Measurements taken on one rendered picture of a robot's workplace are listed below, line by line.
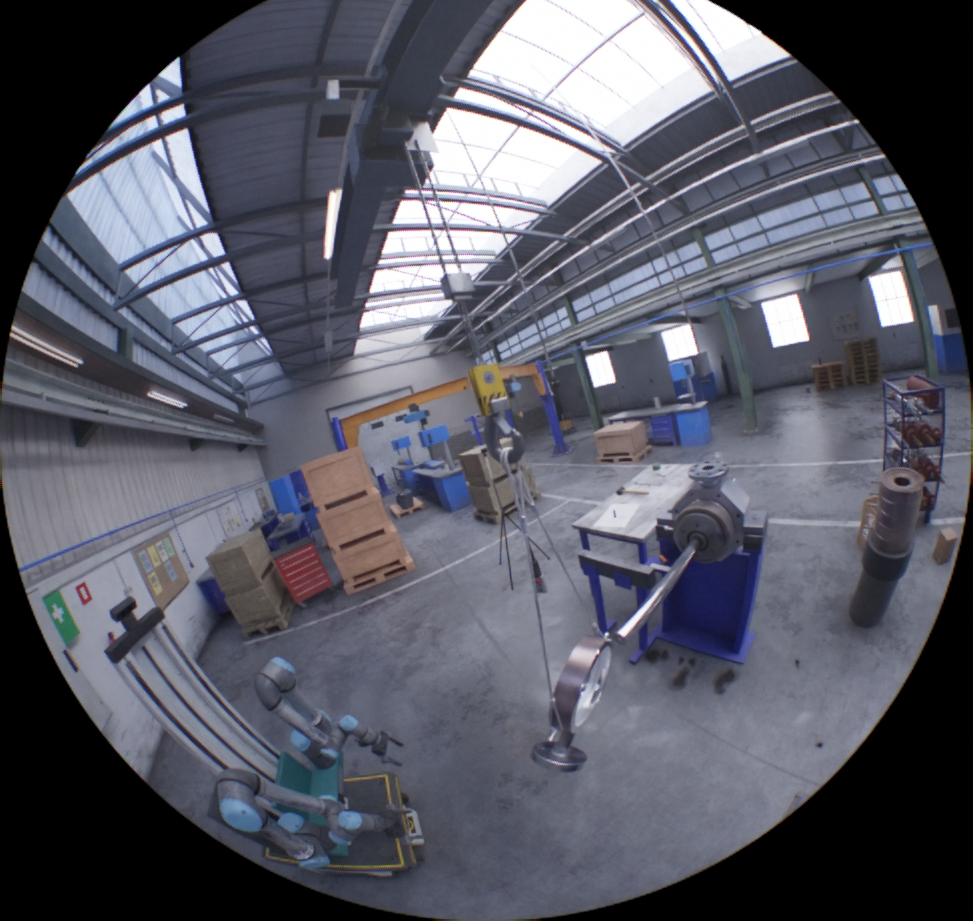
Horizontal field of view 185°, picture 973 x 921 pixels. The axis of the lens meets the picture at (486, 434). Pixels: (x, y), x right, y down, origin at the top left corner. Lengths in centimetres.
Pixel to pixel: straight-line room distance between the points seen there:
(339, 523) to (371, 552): 66
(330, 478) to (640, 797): 477
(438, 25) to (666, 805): 309
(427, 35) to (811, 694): 334
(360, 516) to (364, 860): 419
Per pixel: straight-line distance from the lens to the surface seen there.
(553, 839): 211
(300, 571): 500
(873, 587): 275
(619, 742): 224
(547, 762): 120
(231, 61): 453
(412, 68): 111
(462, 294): 66
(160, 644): 145
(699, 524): 176
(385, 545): 480
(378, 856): 205
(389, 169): 100
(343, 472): 462
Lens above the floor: 208
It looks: 5 degrees down
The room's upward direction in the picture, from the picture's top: 17 degrees counter-clockwise
